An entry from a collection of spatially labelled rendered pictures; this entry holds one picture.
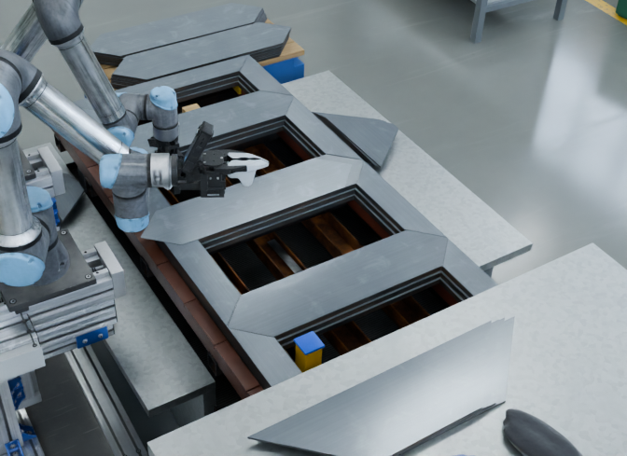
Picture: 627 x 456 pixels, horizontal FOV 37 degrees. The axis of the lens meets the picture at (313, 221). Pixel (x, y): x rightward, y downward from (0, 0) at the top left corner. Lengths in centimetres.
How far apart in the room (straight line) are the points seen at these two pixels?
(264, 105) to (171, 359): 107
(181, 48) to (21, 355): 168
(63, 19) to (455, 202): 141
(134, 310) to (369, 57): 294
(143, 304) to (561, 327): 123
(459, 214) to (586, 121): 212
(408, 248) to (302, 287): 36
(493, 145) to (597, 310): 245
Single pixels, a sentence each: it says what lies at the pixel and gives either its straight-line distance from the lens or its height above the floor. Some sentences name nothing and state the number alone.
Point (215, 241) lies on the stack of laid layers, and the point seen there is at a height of 84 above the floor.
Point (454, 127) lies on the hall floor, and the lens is 489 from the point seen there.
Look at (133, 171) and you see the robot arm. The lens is 206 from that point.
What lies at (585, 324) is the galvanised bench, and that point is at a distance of 240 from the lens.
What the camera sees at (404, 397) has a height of 107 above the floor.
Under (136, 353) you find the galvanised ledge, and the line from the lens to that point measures 272.
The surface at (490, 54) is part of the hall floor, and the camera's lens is 558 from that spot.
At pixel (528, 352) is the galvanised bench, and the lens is 229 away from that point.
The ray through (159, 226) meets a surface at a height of 87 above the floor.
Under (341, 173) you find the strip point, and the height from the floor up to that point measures 87.
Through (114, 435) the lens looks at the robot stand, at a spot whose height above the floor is 21.
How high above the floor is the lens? 269
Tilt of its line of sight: 40 degrees down
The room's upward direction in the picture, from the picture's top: 3 degrees clockwise
